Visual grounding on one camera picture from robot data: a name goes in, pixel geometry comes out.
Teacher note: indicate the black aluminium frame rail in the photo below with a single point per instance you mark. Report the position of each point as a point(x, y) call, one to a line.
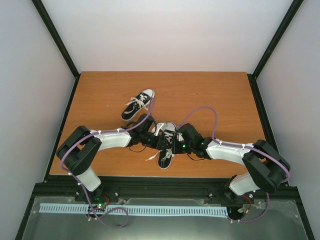
point(211, 190)

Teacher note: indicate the right black frame post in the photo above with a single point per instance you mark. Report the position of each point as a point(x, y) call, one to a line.
point(284, 24)

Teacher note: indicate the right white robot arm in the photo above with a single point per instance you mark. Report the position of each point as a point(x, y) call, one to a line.
point(266, 169)

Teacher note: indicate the black frame post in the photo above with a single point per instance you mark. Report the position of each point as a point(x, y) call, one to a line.
point(46, 19)
point(284, 24)

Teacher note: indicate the light blue slotted cable duct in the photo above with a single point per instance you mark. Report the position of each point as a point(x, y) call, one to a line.
point(140, 210)

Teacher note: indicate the black canvas sneaker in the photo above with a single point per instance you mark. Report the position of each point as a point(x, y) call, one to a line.
point(127, 117)
point(166, 164)

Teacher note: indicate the left black frame post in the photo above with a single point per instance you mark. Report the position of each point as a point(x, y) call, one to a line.
point(46, 19)

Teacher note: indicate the green lit circuit board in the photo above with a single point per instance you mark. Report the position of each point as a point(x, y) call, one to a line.
point(102, 202)

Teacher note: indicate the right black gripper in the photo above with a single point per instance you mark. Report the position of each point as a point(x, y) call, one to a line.
point(176, 149)

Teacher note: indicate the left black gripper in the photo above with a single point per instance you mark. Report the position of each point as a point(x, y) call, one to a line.
point(160, 142)

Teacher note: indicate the white lace of sneaker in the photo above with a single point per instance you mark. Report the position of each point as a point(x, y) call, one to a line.
point(167, 154)
point(137, 103)

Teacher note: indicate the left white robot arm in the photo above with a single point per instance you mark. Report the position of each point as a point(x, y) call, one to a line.
point(78, 151)

